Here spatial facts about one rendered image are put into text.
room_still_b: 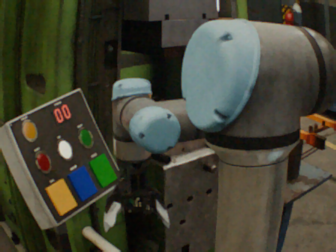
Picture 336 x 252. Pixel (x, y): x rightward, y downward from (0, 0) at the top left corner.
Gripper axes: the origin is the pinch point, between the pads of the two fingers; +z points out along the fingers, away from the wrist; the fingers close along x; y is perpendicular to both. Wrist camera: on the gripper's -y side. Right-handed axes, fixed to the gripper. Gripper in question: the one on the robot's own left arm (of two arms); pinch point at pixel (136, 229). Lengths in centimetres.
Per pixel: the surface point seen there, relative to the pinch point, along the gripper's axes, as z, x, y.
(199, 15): -45, 32, -54
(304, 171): 24, 88, -63
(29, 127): -23.5, -24.3, -11.1
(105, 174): -6.7, -3.9, -19.4
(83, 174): -9.3, -10.3, -14.3
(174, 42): -35, 22, -50
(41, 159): -16.4, -21.5, -8.0
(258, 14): 2, 394, -761
